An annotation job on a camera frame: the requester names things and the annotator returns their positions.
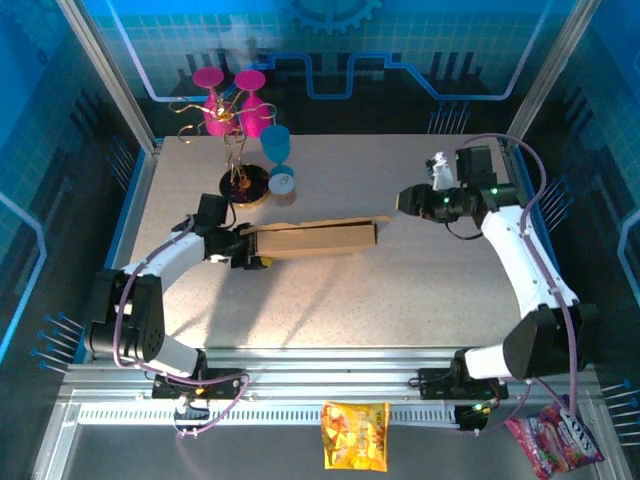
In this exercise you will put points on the purple candy bag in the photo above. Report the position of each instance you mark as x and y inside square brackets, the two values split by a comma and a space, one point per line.
[555, 445]

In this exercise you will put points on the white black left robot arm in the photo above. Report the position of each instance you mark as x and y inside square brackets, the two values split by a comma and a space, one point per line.
[170, 250]

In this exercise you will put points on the blue plastic goblet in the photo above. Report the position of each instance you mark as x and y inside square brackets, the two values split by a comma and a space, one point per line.
[276, 142]

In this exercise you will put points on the brown cardboard paper box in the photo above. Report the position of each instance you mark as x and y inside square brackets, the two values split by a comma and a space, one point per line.
[315, 242]

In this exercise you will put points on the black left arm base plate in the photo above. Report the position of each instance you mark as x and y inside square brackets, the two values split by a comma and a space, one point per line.
[165, 387]

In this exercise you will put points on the aluminium frame side rail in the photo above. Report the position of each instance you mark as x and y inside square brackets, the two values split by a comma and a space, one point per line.
[130, 220]
[507, 160]

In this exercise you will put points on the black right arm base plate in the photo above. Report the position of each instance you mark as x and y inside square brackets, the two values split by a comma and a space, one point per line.
[435, 382]

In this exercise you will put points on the aluminium frame post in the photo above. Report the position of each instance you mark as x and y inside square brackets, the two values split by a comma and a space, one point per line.
[115, 85]
[545, 75]

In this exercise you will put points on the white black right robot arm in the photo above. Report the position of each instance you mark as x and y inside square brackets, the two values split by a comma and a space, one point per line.
[520, 260]

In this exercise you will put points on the aluminium frame front rail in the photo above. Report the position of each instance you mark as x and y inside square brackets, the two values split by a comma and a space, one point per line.
[325, 372]

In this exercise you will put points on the black electronics module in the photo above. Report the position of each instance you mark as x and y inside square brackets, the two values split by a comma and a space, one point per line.
[470, 420]

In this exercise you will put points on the pink plastic goblet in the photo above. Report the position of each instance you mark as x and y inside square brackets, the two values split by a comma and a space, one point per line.
[252, 117]
[217, 122]

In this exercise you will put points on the yellow snack bag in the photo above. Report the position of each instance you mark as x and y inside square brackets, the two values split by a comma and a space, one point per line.
[355, 440]

